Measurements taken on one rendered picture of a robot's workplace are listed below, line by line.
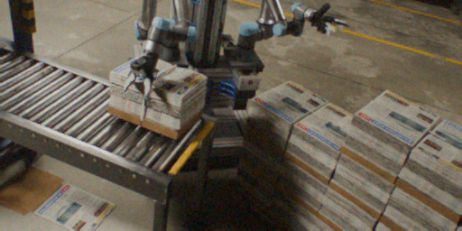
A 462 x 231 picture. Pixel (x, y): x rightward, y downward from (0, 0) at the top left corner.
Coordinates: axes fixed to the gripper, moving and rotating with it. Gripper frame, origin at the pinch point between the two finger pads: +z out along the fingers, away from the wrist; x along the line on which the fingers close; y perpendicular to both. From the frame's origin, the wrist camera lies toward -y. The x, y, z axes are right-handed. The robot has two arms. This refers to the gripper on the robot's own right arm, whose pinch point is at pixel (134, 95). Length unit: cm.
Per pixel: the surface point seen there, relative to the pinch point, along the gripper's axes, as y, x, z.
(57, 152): 0.2, 27.3, 36.0
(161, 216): 9, -26, 47
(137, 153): 6.1, -7.3, 24.7
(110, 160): -2.4, -0.2, 29.8
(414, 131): 34, -118, -24
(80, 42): 209, 180, -19
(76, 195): 70, 51, 75
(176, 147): 16.9, -19.8, 17.6
